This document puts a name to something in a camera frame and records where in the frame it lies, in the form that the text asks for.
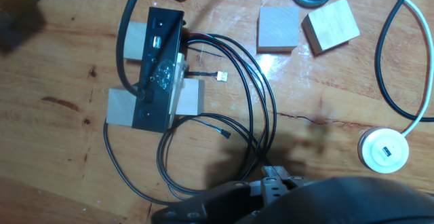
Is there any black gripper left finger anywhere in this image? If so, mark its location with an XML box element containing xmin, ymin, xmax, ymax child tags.
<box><xmin>151</xmin><ymin>165</ymin><xmax>289</xmax><ymax>224</ymax></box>

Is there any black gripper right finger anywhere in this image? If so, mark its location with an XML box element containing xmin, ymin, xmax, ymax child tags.
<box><xmin>273</xmin><ymin>165</ymin><xmax>311</xmax><ymax>188</ymax></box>

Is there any black USB extension cable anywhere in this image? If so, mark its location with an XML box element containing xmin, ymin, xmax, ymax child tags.
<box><xmin>374</xmin><ymin>0</ymin><xmax>434</xmax><ymax>123</ymax></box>

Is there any black USB docking station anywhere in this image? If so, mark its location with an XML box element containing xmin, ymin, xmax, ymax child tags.
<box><xmin>131</xmin><ymin>6</ymin><xmax>186</xmax><ymax>134</ymax></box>

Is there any thin black cable small plug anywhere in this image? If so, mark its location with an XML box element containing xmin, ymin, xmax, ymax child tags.
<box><xmin>191</xmin><ymin>117</ymin><xmax>232</xmax><ymax>140</ymax></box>

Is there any black cable with header plug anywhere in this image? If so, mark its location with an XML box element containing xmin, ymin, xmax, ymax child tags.
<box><xmin>102</xmin><ymin>32</ymin><xmax>278</xmax><ymax>206</ymax></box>
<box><xmin>156</xmin><ymin>113</ymin><xmax>277</xmax><ymax>196</ymax></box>

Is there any white round corded USB hub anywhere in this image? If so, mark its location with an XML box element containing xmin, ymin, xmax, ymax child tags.
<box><xmin>357</xmin><ymin>0</ymin><xmax>434</xmax><ymax>174</ymax></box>

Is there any light wooden cube block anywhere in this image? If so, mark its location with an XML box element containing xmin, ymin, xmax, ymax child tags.
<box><xmin>300</xmin><ymin>0</ymin><xmax>361</xmax><ymax>56</ymax></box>
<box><xmin>105</xmin><ymin>86</ymin><xmax>138</xmax><ymax>128</ymax></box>
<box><xmin>175</xmin><ymin>77</ymin><xmax>206</xmax><ymax>117</ymax></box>
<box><xmin>256</xmin><ymin>5</ymin><xmax>301</xmax><ymax>54</ymax></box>
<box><xmin>118</xmin><ymin>20</ymin><xmax>149</xmax><ymax>62</ymax></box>

